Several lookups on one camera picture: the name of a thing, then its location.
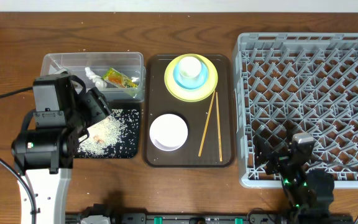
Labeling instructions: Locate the white tissue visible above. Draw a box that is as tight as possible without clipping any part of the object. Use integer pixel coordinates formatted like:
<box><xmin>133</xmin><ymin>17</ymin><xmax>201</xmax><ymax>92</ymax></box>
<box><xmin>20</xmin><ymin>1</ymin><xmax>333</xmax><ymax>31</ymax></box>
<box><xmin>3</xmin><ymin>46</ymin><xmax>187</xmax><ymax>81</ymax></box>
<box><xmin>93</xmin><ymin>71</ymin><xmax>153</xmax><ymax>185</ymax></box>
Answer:
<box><xmin>85</xmin><ymin>67</ymin><xmax>107</xmax><ymax>89</ymax></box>

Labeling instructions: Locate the yellow green snack wrapper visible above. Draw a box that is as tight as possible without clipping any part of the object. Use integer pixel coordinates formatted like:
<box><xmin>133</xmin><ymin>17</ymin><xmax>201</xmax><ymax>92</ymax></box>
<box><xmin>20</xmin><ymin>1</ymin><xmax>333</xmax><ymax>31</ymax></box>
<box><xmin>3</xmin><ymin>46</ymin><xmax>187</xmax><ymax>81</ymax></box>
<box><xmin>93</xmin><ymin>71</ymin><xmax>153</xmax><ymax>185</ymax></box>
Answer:
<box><xmin>102</xmin><ymin>68</ymin><xmax>138</xmax><ymax>88</ymax></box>

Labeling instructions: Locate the wooden chopstick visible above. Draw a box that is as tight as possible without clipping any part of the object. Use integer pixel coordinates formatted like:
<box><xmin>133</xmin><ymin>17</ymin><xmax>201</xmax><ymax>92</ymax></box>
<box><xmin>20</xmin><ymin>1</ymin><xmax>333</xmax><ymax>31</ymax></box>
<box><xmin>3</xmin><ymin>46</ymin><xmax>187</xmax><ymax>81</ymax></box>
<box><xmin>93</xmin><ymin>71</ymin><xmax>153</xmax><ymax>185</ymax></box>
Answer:
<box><xmin>216</xmin><ymin>92</ymin><xmax>223</xmax><ymax>162</ymax></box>
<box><xmin>198</xmin><ymin>90</ymin><xmax>215</xmax><ymax>157</ymax></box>

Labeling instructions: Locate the white bowl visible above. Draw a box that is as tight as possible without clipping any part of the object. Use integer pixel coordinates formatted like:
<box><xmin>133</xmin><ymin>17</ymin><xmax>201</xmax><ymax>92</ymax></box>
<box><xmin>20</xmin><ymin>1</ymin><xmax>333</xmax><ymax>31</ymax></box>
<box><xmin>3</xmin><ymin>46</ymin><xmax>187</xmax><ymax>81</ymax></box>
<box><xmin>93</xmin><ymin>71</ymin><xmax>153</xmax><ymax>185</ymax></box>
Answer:
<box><xmin>149</xmin><ymin>114</ymin><xmax>188</xmax><ymax>152</ymax></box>

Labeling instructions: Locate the light blue bowl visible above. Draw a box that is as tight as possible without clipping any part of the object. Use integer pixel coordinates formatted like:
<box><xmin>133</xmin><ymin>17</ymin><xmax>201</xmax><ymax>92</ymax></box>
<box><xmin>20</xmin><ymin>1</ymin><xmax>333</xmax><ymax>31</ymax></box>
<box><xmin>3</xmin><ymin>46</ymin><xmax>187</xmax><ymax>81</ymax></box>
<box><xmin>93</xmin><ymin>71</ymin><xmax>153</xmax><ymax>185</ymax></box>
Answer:
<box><xmin>173</xmin><ymin>62</ymin><xmax>208</xmax><ymax>90</ymax></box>

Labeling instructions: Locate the yellow plate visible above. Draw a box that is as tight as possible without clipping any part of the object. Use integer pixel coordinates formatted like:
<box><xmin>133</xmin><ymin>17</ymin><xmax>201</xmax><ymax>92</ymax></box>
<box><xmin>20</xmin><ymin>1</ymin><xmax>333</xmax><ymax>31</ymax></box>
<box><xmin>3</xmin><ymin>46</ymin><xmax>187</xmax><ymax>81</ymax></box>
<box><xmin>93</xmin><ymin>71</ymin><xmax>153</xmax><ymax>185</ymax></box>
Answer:
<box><xmin>164</xmin><ymin>54</ymin><xmax>218</xmax><ymax>102</ymax></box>

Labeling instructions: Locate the white cup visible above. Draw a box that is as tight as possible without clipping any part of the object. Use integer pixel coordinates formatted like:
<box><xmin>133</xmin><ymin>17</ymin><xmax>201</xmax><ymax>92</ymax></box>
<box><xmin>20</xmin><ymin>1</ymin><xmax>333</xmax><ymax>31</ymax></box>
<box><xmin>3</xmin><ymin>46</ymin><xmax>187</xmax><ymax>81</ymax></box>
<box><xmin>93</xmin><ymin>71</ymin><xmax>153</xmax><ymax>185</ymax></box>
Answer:
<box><xmin>177</xmin><ymin>56</ymin><xmax>202</xmax><ymax>88</ymax></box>

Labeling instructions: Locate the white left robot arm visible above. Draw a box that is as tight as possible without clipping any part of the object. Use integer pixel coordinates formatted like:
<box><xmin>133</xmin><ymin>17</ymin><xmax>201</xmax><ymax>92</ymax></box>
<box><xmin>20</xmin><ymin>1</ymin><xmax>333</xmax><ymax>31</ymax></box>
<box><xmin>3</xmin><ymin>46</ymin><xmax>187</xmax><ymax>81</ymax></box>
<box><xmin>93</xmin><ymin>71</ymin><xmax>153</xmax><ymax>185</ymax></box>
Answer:
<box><xmin>12</xmin><ymin>72</ymin><xmax>112</xmax><ymax>223</ymax></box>

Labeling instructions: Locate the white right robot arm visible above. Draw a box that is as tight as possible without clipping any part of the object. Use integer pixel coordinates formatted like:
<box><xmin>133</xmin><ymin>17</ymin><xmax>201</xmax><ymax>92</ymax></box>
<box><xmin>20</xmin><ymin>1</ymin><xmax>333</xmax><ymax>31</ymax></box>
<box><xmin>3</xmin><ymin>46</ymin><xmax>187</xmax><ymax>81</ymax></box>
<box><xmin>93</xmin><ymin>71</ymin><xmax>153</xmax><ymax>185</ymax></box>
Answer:
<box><xmin>256</xmin><ymin>132</ymin><xmax>334</xmax><ymax>223</ymax></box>

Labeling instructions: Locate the grey dishwasher rack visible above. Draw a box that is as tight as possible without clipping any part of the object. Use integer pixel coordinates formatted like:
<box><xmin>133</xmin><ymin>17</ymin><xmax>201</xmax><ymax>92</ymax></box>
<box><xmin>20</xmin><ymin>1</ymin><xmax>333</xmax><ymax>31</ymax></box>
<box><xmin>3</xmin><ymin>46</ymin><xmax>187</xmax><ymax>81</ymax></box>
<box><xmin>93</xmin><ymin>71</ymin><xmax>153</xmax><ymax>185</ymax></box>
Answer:
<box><xmin>232</xmin><ymin>32</ymin><xmax>358</xmax><ymax>189</ymax></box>

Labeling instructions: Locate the spilled rice pile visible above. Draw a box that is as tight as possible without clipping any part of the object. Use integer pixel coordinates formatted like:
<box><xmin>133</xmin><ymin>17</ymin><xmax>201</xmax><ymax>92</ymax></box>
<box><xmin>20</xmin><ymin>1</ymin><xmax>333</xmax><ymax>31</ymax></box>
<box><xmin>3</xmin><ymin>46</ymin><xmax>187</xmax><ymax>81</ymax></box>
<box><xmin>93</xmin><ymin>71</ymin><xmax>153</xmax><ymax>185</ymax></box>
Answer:
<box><xmin>76</xmin><ymin>108</ymin><xmax>140</xmax><ymax>158</ymax></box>

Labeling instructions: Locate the black plastic tray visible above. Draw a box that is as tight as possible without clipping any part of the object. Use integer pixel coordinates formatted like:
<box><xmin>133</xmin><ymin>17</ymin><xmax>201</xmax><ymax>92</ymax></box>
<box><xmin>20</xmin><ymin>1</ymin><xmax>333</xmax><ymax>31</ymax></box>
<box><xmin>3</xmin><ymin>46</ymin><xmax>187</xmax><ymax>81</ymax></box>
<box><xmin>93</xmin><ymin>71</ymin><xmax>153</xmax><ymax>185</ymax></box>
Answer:
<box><xmin>73</xmin><ymin>101</ymin><xmax>142</xmax><ymax>159</ymax></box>

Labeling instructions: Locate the clear plastic bin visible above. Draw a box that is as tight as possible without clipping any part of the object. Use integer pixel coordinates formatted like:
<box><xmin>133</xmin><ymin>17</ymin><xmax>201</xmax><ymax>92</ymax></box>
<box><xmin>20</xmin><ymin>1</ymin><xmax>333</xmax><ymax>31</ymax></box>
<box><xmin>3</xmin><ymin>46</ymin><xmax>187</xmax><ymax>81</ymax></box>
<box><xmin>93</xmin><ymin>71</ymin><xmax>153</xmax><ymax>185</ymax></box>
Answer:
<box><xmin>40</xmin><ymin>52</ymin><xmax>146</xmax><ymax>102</ymax></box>

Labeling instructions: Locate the brown plastic tray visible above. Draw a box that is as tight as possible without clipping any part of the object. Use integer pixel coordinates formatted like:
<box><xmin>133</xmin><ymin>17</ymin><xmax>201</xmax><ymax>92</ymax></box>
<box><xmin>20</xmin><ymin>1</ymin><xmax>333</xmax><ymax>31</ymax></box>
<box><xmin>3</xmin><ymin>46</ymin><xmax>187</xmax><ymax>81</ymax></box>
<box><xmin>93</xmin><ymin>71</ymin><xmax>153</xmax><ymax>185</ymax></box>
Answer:
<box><xmin>142</xmin><ymin>55</ymin><xmax>236</xmax><ymax>168</ymax></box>

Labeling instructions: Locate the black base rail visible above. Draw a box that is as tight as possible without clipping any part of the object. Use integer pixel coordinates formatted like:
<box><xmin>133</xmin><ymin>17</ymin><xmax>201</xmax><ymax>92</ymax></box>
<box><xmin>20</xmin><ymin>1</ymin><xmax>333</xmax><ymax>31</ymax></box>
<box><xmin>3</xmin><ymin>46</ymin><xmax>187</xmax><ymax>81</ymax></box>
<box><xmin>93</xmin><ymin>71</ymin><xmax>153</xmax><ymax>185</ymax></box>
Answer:
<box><xmin>65</xmin><ymin>203</ymin><xmax>354</xmax><ymax>224</ymax></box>

